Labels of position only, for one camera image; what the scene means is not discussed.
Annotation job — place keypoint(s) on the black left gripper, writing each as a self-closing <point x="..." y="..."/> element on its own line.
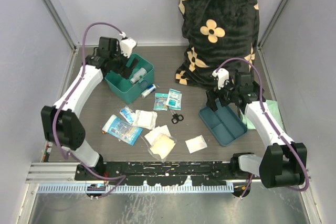
<point x="124" y="70"/>

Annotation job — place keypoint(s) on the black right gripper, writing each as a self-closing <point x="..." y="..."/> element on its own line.
<point x="212" y="94"/>

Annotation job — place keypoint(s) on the white plastic bottle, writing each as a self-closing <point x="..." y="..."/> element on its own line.
<point x="138" y="75"/>

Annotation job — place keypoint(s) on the white blue bandage roll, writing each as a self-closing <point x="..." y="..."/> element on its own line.
<point x="150" y="89"/>

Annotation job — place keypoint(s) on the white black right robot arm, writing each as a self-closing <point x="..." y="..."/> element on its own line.
<point x="284" y="161"/>

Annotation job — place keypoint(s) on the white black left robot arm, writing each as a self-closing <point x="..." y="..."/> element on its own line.
<point x="61" y="122"/>

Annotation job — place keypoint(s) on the teal medicine kit box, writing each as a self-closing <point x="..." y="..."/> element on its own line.
<point x="123" y="88"/>

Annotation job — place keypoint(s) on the dark teal divided tray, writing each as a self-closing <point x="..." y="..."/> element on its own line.
<point x="224" y="124"/>

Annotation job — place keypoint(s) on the teal white sachet packet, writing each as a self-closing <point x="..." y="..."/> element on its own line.
<point x="174" y="99"/>

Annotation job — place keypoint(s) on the clear bag blue bandages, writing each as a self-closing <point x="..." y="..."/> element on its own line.
<point x="160" y="102"/>

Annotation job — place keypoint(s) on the small clear blue packet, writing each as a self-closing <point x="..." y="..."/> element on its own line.
<point x="128" y="114"/>

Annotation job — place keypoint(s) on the small white gauze packet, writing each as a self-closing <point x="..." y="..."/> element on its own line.
<point x="196" y="144"/>

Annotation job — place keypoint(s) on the white gauze pack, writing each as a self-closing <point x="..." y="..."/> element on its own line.
<point x="145" y="119"/>

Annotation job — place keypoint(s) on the light green cloth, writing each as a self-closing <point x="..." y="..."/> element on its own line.
<point x="273" y="109"/>

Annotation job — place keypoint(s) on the large blue cotton pack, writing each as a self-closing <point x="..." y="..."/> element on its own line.
<point x="122" y="130"/>

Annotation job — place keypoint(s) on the clear bag beige pad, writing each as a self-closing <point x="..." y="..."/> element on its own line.
<point x="162" y="146"/>

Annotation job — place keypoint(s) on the white gauze pad stack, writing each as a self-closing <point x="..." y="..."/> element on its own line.
<point x="153" y="134"/>

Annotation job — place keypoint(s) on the black floral plush blanket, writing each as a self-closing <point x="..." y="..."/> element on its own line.
<point x="217" y="31"/>

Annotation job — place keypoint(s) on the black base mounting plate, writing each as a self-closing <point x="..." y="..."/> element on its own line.
<point x="207" y="173"/>

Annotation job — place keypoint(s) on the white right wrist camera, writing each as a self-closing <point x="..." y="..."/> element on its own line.
<point x="221" y="75"/>

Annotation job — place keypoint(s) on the black handled scissors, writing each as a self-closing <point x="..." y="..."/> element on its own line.
<point x="176" y="117"/>

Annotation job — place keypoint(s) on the aluminium slotted rail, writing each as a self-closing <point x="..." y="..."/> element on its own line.
<point x="74" y="178"/>

